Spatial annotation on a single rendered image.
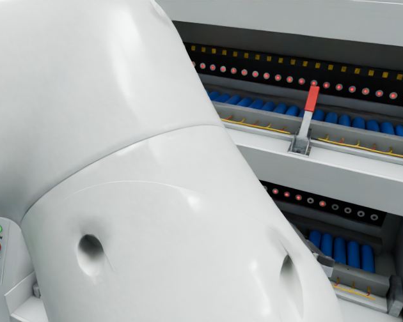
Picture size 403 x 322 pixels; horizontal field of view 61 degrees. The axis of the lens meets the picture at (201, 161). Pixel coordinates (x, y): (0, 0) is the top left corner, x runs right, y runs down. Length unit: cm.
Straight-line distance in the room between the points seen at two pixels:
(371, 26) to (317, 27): 6
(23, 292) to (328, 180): 58
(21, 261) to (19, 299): 8
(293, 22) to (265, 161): 18
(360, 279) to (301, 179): 17
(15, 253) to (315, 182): 53
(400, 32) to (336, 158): 16
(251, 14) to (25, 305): 64
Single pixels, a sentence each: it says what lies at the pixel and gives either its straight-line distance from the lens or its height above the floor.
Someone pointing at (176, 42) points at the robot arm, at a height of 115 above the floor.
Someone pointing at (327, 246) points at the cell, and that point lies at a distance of 59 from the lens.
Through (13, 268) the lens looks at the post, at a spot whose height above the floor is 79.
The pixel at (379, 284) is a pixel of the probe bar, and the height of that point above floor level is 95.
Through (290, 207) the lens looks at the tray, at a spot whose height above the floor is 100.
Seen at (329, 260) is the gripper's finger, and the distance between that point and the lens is 36.
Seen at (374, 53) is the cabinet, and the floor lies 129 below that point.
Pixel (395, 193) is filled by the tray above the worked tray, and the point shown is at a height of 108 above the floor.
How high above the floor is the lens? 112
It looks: 7 degrees down
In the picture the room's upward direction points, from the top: 12 degrees clockwise
